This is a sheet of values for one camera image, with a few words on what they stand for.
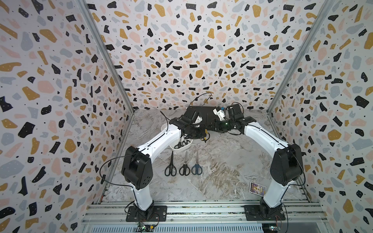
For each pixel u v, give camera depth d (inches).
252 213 28.8
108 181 34.9
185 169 35.4
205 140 32.7
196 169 35.4
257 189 32.0
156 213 28.8
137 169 18.1
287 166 18.7
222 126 30.0
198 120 27.7
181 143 39.6
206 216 28.9
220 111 31.9
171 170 35.3
